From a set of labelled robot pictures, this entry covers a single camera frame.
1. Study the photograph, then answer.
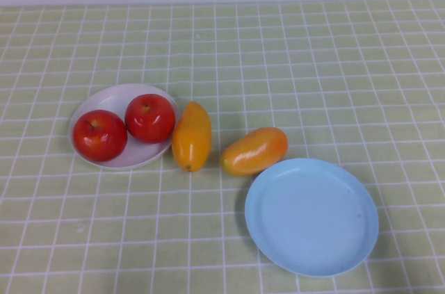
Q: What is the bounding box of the red apple short yellowish stem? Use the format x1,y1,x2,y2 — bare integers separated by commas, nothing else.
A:
124,93,177,145

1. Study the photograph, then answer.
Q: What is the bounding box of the orange rounded mango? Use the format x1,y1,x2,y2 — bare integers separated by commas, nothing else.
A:
220,126,289,177

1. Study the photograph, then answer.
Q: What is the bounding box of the light blue round plate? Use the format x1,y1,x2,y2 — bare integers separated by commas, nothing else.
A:
244,157,380,278

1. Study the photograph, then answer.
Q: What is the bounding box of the red apple long dark stem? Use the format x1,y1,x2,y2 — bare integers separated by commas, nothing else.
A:
72,109,129,163

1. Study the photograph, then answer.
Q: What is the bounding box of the white round plate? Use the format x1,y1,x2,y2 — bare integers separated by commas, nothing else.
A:
68,83,181,170

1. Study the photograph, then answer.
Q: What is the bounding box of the green checked tablecloth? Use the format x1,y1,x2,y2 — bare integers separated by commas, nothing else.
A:
0,0,445,294

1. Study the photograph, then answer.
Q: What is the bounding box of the yellow pointed mango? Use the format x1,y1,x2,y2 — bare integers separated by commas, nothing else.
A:
171,101,213,173

